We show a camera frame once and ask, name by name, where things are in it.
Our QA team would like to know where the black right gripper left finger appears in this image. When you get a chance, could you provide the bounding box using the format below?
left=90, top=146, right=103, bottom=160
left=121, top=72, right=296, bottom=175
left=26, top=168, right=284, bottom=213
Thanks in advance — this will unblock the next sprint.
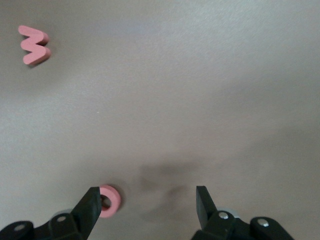
left=0, top=186, right=101, bottom=240

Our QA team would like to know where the pink foam lowercase m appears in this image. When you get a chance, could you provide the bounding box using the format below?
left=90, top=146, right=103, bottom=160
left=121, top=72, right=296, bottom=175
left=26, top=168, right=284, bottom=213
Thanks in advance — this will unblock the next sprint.
left=17, top=24, right=52, bottom=67

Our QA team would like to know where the brown table cover sheet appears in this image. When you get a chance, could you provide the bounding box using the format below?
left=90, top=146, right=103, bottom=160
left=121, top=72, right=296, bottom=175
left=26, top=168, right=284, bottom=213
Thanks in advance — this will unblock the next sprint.
left=0, top=0, right=320, bottom=240

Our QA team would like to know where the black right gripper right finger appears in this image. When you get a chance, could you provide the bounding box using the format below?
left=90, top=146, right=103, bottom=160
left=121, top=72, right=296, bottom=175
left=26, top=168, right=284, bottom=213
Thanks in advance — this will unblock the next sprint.
left=192, top=185, right=295, bottom=240

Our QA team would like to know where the pink foam letter Q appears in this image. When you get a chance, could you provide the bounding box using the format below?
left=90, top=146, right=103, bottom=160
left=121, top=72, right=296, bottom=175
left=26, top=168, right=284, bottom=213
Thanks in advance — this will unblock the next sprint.
left=98, top=184, right=122, bottom=219

